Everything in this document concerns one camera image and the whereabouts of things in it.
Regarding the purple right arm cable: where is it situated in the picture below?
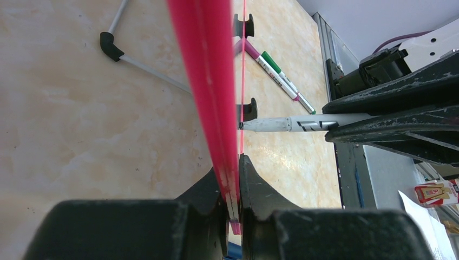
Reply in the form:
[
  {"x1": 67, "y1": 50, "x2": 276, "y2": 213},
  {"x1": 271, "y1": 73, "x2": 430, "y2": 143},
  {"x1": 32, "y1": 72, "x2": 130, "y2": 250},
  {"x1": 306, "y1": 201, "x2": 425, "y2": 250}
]
[{"x1": 372, "y1": 30, "x2": 435, "y2": 55}]

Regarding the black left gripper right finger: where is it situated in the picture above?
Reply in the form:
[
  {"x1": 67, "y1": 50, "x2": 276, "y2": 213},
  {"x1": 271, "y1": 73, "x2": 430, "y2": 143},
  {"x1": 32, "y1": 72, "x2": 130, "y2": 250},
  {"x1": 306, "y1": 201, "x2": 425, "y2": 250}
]
[{"x1": 239, "y1": 154, "x2": 434, "y2": 259}]

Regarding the black whiteboard stand foot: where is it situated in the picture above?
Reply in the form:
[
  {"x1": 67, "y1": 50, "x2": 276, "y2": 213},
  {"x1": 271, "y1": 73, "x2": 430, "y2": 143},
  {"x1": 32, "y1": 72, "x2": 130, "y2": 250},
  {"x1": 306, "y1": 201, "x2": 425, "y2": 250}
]
[{"x1": 232, "y1": 14, "x2": 254, "y2": 38}]

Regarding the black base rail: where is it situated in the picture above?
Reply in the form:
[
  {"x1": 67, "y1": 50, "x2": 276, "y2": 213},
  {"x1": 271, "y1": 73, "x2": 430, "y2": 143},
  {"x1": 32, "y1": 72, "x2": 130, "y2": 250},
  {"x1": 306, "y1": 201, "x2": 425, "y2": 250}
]
[{"x1": 324, "y1": 59, "x2": 377, "y2": 210}]

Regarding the black marker without cap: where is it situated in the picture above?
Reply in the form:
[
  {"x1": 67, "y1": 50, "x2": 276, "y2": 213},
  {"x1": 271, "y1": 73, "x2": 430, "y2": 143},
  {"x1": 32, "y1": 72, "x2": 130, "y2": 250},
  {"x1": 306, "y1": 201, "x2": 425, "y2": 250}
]
[{"x1": 239, "y1": 113, "x2": 372, "y2": 132}]

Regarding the blue capped marker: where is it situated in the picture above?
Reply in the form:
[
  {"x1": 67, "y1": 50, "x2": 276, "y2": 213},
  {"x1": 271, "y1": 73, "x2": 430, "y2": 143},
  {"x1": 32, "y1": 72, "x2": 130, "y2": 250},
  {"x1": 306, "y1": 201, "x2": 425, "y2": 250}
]
[{"x1": 224, "y1": 242, "x2": 242, "y2": 260}]

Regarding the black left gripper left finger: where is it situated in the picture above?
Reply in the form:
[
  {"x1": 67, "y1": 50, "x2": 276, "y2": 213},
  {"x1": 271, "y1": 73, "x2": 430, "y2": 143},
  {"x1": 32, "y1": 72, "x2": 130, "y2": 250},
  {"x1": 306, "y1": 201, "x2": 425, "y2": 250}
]
[{"x1": 24, "y1": 171, "x2": 228, "y2": 259}]

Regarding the pink framed whiteboard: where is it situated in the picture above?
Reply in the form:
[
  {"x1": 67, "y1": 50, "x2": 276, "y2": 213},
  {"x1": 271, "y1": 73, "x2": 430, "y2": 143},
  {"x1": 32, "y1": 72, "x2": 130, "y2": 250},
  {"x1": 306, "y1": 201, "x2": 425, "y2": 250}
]
[{"x1": 167, "y1": 1, "x2": 241, "y2": 235}]

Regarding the green capped marker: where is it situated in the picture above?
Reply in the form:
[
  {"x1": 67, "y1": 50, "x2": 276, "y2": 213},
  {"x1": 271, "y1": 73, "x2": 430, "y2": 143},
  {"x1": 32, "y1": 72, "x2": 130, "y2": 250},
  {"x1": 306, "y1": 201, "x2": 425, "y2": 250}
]
[{"x1": 261, "y1": 51, "x2": 316, "y2": 114}]

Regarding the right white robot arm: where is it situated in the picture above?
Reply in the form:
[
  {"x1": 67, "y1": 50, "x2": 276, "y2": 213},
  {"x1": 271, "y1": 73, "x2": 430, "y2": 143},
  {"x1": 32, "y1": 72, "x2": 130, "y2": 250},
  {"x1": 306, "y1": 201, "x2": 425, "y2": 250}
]
[{"x1": 322, "y1": 21, "x2": 458, "y2": 167}]

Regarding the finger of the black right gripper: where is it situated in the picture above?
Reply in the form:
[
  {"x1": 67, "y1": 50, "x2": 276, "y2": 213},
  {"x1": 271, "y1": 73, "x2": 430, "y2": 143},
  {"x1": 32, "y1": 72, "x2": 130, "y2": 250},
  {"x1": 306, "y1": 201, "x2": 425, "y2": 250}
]
[
  {"x1": 325, "y1": 107, "x2": 458, "y2": 167},
  {"x1": 322, "y1": 54, "x2": 458, "y2": 115}
]

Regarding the purple capped marker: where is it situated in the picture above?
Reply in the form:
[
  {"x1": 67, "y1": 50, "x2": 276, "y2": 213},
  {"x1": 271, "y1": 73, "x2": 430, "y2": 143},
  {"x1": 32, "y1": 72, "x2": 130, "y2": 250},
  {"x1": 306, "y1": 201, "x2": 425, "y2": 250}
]
[{"x1": 233, "y1": 38, "x2": 299, "y2": 101}]

